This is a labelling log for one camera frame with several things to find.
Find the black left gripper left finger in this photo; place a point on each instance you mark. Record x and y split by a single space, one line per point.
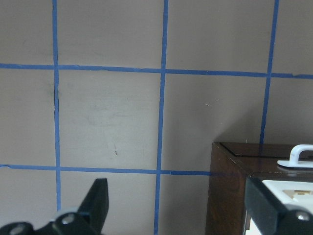
89 219

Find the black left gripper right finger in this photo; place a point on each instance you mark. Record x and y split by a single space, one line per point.
271 208

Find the white drawer handle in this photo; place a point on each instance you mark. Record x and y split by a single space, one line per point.
294 161

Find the dark wooden drawer cabinet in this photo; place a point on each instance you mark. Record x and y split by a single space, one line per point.
231 164

